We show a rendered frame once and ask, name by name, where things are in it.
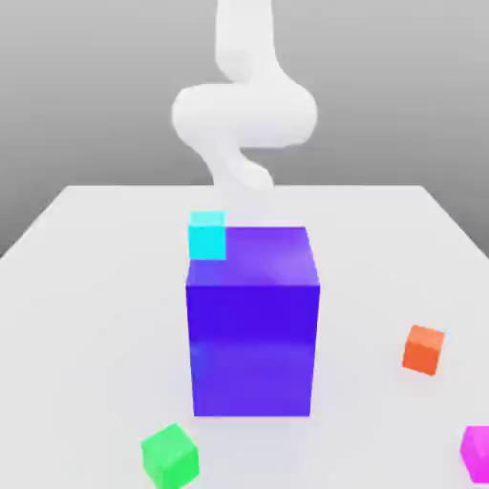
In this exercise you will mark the small cyan cube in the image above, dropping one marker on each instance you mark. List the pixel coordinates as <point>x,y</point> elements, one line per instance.
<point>207,238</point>

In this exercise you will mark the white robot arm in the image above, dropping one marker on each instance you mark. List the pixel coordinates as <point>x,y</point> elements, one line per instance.
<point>244,114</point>

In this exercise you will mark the small magenta cube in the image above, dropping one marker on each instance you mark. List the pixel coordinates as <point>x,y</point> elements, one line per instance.
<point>477,454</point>

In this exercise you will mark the large purple box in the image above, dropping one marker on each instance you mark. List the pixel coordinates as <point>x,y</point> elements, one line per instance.
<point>252,336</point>

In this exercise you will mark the small orange cube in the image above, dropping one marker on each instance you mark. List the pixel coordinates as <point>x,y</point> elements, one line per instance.
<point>422,351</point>

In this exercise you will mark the small green cube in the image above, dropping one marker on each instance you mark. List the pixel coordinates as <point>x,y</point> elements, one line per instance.
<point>170,458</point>

